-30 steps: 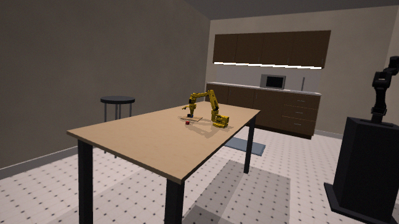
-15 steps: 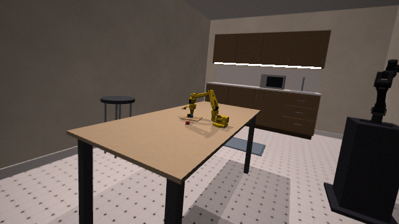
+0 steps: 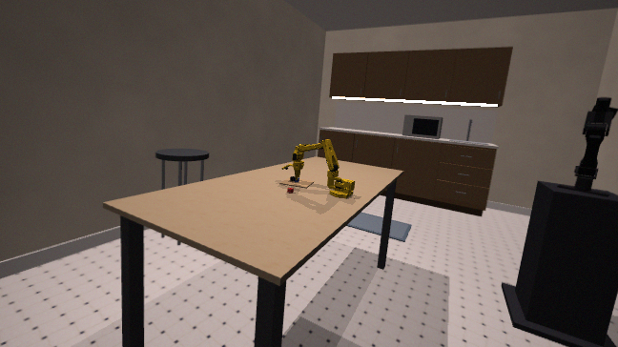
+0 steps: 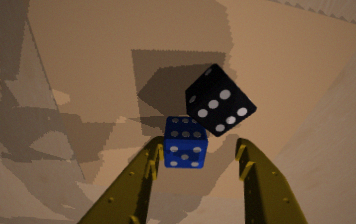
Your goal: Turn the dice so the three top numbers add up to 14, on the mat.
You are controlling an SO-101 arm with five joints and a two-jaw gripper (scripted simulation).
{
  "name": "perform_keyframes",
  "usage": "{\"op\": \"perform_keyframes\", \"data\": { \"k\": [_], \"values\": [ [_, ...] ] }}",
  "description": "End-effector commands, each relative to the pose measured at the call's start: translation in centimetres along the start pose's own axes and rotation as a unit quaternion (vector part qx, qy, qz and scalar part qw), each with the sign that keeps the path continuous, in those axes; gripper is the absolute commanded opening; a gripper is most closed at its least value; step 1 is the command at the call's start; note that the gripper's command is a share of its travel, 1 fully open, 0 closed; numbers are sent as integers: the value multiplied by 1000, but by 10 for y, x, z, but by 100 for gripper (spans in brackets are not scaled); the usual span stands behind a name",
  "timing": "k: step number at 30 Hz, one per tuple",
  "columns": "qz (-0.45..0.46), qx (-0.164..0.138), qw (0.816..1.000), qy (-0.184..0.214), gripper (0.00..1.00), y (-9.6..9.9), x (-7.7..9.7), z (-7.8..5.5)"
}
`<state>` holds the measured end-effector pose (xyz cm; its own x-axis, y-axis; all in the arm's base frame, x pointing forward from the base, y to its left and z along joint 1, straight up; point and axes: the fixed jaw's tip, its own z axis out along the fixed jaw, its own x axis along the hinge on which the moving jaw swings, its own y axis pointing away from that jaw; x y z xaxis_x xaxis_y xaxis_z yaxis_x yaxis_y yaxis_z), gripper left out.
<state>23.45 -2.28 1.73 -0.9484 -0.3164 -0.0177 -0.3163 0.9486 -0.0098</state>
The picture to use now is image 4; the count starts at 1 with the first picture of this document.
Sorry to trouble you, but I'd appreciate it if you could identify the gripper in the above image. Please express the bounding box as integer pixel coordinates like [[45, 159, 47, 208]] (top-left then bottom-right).
[[77, 136, 308, 224]]

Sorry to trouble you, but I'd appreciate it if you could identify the black die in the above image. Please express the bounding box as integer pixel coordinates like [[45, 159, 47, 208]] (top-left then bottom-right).
[[185, 64, 257, 137]]

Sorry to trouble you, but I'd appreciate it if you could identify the blue die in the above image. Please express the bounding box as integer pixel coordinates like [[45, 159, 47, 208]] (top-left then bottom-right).
[[164, 116, 208, 169]]

